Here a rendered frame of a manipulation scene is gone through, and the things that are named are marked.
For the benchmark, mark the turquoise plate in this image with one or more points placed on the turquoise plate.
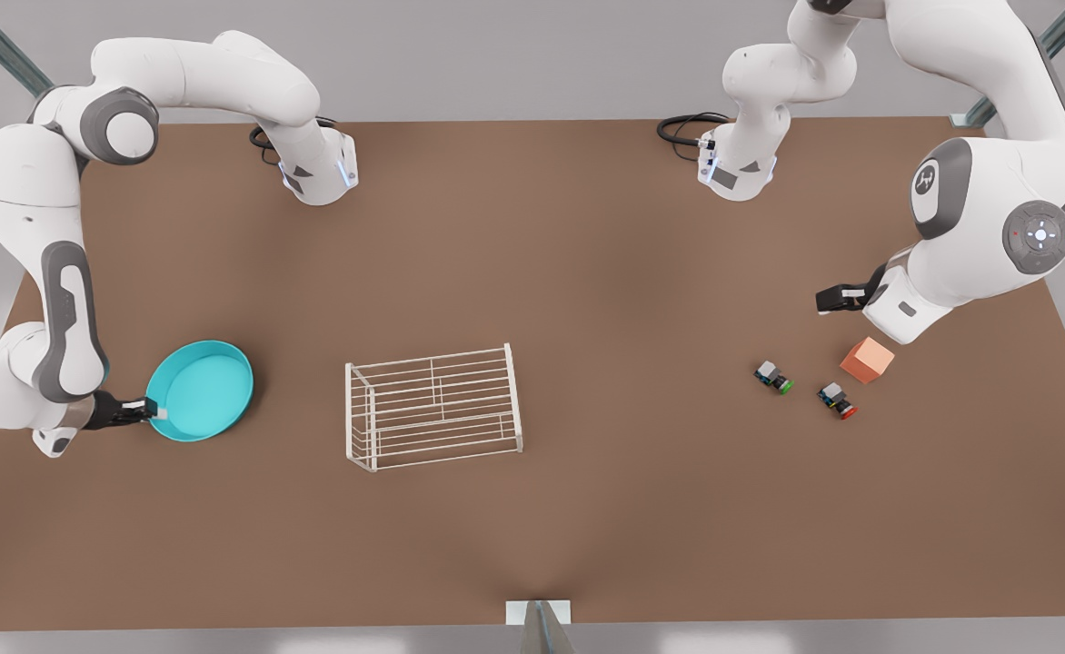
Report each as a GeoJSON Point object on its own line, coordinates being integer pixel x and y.
{"type": "Point", "coordinates": [199, 390]}

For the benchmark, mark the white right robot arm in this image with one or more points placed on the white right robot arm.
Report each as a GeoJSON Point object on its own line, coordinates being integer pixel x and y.
{"type": "Point", "coordinates": [42, 236]}

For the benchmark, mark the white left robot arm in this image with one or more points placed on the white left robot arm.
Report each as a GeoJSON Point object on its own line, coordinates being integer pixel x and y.
{"type": "Point", "coordinates": [978, 173]}

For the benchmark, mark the orange cube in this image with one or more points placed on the orange cube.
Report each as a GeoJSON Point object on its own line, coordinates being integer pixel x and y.
{"type": "Point", "coordinates": [867, 360]}

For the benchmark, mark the red button switch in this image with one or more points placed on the red button switch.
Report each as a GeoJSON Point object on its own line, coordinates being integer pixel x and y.
{"type": "Point", "coordinates": [836, 399]}

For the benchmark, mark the green button switch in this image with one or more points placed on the green button switch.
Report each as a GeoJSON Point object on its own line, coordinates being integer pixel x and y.
{"type": "Point", "coordinates": [773, 377]}

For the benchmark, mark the silver frame post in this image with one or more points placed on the silver frame post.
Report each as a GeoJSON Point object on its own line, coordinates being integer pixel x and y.
{"type": "Point", "coordinates": [1032, 56]}
{"type": "Point", "coordinates": [540, 625]}
{"type": "Point", "coordinates": [1, 45]}

